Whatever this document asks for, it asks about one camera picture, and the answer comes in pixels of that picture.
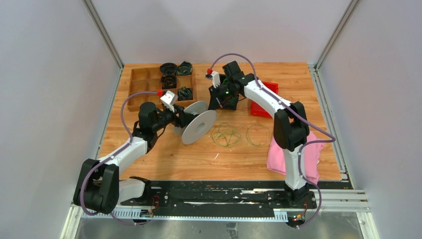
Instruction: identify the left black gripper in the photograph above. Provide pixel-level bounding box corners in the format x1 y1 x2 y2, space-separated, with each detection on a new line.
152 105 194 133

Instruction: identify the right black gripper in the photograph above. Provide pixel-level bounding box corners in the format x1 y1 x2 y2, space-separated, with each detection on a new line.
209 82 238 113

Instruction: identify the grey filament spool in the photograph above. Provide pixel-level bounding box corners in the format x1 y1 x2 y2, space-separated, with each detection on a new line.
173 101 217 145

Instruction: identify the green wire coil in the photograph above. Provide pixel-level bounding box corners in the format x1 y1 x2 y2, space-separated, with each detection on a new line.
210 122 272 148

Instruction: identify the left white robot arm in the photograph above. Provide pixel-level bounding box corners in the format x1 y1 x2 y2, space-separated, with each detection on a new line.
73 102 198 216

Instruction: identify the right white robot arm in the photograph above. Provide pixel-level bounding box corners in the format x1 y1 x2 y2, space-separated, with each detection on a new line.
205 61 310 208

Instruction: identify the black plastic bin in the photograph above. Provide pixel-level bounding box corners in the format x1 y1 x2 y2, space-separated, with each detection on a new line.
219 74 238 111

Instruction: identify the dark cloth roll in tray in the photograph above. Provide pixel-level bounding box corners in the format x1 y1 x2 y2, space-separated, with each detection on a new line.
177 87 193 101

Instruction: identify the black item in tray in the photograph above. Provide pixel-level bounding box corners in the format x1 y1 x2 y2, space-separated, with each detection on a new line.
160 75 177 90

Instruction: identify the red plastic bin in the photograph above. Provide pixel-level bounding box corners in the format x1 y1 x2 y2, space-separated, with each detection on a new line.
250 82 279 118

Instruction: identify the dark patterned cloth roll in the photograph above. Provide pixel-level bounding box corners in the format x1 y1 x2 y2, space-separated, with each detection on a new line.
177 61 193 76

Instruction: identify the wooden compartment tray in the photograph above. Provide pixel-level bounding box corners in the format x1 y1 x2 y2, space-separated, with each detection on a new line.
124 65 197 107

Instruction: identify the pink cloth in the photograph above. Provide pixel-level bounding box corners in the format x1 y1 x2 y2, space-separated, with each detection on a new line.
267 138 324 184

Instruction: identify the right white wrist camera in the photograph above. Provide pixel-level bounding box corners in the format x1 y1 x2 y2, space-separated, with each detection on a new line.
205 71 221 88

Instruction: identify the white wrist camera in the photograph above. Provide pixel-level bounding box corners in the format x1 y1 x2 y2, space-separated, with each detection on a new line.
160 91 177 113
205 71 221 88

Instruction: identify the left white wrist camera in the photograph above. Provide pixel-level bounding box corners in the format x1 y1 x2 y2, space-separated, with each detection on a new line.
160 91 177 113

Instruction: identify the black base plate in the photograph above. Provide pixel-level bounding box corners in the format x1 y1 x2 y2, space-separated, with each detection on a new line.
120 180 318 218

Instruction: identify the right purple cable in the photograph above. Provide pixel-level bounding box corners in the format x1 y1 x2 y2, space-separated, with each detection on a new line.
206 53 336 229

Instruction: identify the aluminium frame rail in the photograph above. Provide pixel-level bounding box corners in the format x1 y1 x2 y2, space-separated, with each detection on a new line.
309 0 379 239
60 0 123 239

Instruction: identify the right aluminium frame rail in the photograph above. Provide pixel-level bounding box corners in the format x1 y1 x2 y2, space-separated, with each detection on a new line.
309 0 379 239

